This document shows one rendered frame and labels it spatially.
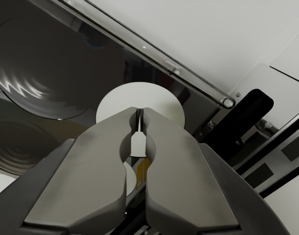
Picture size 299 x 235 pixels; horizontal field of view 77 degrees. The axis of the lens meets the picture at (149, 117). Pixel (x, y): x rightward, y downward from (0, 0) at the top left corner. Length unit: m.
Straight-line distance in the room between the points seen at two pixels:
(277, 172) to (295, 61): 0.12
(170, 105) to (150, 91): 0.03
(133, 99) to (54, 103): 0.08
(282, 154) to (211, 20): 0.17
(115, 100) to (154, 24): 0.11
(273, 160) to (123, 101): 0.15
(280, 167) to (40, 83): 0.24
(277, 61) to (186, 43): 0.11
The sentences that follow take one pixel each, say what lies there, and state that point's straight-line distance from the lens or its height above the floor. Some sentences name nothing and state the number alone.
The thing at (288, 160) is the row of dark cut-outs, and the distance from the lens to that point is 0.20.
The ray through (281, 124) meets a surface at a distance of 0.21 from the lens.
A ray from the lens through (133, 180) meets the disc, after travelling 0.28.
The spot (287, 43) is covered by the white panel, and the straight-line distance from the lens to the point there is 0.29.
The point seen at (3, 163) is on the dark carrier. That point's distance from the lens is 0.31.
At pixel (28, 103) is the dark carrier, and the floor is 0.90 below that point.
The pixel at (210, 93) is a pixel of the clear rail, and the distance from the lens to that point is 0.20.
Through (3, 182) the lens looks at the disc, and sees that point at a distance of 0.34.
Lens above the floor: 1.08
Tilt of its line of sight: 59 degrees down
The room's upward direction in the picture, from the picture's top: 178 degrees clockwise
